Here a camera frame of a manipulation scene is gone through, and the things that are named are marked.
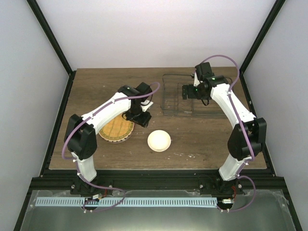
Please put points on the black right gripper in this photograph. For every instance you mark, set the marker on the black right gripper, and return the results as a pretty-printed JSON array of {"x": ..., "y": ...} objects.
[{"x": 191, "y": 94}]

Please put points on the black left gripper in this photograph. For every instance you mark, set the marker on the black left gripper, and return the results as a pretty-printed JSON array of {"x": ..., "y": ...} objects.
[{"x": 143, "y": 121}]

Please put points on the cream ceramic bowl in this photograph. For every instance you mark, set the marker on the cream ceramic bowl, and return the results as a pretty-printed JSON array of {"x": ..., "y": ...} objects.
[{"x": 159, "y": 140}]

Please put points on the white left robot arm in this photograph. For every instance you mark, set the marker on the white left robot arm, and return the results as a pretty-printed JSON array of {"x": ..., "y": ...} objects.
[{"x": 80, "y": 136}]

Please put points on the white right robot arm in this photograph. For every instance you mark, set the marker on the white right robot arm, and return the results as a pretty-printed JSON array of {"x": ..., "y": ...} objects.
[{"x": 248, "y": 135}]

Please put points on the yellow bamboo-pattern plate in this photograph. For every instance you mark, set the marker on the yellow bamboo-pattern plate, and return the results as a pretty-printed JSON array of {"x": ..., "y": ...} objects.
[{"x": 117, "y": 130}]

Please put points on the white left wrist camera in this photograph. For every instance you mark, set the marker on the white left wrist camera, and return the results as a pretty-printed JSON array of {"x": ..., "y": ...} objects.
[{"x": 146, "y": 105}]

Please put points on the grey wire dish rack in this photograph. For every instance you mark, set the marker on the grey wire dish rack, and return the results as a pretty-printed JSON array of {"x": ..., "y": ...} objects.
[{"x": 174, "y": 105}]

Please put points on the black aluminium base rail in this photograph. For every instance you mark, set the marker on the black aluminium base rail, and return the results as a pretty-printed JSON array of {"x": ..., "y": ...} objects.
[{"x": 206, "y": 181}]

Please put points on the black frame post right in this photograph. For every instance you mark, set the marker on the black frame post right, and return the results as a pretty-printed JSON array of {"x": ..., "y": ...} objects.
[{"x": 278, "y": 4}]

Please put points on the black frame post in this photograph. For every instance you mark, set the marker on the black frame post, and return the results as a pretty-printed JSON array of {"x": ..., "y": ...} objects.
[
  {"x": 33, "y": 4},
  {"x": 278, "y": 4}
]

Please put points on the light blue slotted cable duct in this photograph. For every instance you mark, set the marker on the light blue slotted cable duct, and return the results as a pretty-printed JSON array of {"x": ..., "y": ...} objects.
[{"x": 129, "y": 202}]

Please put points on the black frame post left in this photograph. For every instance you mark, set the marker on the black frame post left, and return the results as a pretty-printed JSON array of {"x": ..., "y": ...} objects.
[{"x": 33, "y": 4}]

